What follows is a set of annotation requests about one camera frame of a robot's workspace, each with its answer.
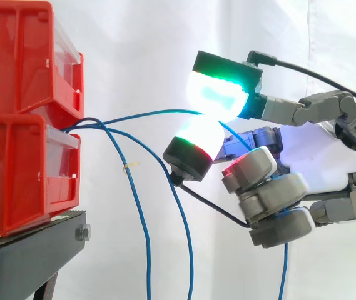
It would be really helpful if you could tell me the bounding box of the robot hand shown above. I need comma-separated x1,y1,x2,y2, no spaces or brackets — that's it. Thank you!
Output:
162,49,356,249

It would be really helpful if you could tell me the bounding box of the red bin with clear plate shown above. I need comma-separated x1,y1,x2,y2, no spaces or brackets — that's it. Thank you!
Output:
0,113,82,238
0,1,85,122

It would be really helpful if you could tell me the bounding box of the black stand with green tape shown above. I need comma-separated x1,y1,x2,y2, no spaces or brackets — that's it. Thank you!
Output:
0,208,93,300

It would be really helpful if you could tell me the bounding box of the thin black cable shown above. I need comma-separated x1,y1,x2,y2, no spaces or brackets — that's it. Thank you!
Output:
170,172,250,228
247,50,356,100

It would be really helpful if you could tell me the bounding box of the blue cable bundle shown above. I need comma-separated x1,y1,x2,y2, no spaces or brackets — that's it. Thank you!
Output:
61,116,195,300

